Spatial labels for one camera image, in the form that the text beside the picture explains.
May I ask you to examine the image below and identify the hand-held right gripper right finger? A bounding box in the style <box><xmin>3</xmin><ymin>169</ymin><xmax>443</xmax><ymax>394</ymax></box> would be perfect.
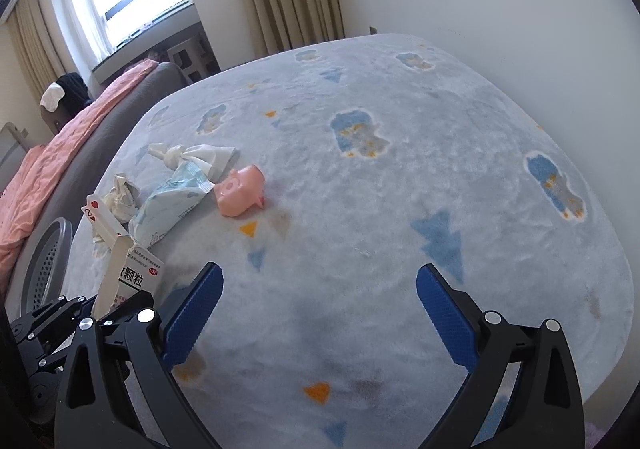
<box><xmin>416</xmin><ymin>263</ymin><xmax>586</xmax><ymax>449</ymax></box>

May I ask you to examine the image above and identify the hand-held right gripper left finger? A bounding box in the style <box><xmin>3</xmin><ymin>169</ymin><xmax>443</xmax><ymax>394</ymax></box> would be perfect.
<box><xmin>52</xmin><ymin>263</ymin><xmax>224</xmax><ymax>449</ymax></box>

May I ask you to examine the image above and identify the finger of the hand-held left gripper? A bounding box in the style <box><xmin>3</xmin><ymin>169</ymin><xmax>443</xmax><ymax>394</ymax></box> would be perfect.
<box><xmin>95</xmin><ymin>290</ymin><xmax>156</xmax><ymax>330</ymax></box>

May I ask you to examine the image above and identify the green and white medicine box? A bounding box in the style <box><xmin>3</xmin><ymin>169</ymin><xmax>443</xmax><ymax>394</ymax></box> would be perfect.
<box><xmin>95</xmin><ymin>235</ymin><xmax>168</xmax><ymax>317</ymax></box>

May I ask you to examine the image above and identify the grey plastic mesh basket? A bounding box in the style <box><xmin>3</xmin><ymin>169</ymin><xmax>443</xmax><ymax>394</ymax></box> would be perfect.
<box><xmin>17</xmin><ymin>216</ymin><xmax>73</xmax><ymax>315</ymax></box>

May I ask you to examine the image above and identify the playing card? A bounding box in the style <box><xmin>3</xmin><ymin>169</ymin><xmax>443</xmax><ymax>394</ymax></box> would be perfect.
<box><xmin>81</xmin><ymin>194</ymin><xmax>126</xmax><ymax>240</ymax></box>

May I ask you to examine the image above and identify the light blue printed blanket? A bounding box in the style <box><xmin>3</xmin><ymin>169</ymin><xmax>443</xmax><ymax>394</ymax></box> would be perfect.
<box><xmin>57</xmin><ymin>33</ymin><xmax>635</xmax><ymax>449</ymax></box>

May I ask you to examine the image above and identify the crumpled paper ball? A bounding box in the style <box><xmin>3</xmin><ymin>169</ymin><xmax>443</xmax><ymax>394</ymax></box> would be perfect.
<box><xmin>102</xmin><ymin>173</ymin><xmax>143</xmax><ymax>225</ymax></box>

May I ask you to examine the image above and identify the light blue wipes packet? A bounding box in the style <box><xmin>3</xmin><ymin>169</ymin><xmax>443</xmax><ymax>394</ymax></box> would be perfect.
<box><xmin>129</xmin><ymin>161</ymin><xmax>216</xmax><ymax>247</ymax></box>

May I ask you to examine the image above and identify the pink pig toy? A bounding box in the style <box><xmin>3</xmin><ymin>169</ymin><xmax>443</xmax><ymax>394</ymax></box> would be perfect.
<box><xmin>214</xmin><ymin>165</ymin><xmax>267</xmax><ymax>218</ymax></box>

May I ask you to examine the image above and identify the knotted white plastic bag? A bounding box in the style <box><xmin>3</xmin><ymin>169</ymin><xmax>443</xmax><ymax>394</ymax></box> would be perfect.
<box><xmin>147</xmin><ymin>143</ymin><xmax>240</xmax><ymax>180</ymax></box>

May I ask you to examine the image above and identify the grey headboard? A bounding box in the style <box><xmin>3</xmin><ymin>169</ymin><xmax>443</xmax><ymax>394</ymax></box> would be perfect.
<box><xmin>0</xmin><ymin>123</ymin><xmax>36</xmax><ymax>190</ymax></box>

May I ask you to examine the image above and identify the grey bed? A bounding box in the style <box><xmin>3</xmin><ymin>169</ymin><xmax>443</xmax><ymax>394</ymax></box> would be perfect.
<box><xmin>0</xmin><ymin>61</ymin><xmax>188</xmax><ymax>290</ymax></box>

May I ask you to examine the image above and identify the white cloth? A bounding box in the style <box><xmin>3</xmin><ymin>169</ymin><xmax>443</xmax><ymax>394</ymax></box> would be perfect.
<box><xmin>40</xmin><ymin>83</ymin><xmax>66</xmax><ymax>110</ymax></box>

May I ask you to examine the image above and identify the black clothing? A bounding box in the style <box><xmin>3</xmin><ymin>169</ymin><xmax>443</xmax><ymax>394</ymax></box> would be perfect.
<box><xmin>55</xmin><ymin>73</ymin><xmax>91</xmax><ymax>122</ymax></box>

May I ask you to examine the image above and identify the grey block stool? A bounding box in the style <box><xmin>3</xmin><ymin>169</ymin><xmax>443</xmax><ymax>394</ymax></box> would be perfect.
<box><xmin>167</xmin><ymin>31</ymin><xmax>221</xmax><ymax>82</ymax></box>

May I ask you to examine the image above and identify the sheer white curtain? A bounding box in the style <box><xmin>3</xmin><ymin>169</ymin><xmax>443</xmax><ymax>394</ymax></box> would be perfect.
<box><xmin>60</xmin><ymin>0</ymin><xmax>116</xmax><ymax>60</ymax></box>

